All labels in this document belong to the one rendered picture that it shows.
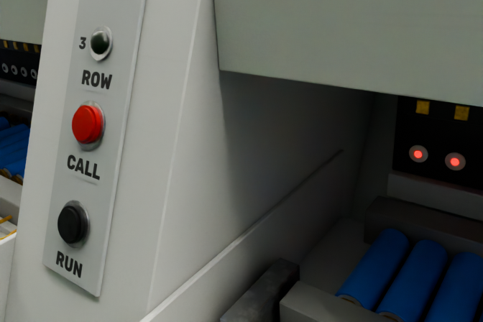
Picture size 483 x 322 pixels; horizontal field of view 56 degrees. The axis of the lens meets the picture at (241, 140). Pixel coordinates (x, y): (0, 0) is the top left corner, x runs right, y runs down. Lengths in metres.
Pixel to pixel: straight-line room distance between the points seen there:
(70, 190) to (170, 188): 0.06
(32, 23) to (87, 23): 0.07
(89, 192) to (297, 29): 0.11
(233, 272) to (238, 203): 0.03
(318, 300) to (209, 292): 0.05
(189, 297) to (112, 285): 0.03
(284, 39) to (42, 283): 0.16
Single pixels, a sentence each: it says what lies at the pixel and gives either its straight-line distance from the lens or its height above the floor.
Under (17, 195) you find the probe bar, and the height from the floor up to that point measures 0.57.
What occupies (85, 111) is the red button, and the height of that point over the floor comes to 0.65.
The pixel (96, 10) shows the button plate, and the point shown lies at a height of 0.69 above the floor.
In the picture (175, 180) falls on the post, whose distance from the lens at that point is 0.17.
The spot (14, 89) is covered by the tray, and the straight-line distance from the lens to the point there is 0.59.
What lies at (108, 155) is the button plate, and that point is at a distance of 0.19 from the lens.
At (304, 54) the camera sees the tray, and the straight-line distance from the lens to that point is 0.16.
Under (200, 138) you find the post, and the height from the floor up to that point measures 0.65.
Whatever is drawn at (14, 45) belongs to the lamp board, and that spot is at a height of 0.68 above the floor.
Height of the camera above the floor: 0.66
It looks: 5 degrees down
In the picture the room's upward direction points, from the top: 10 degrees clockwise
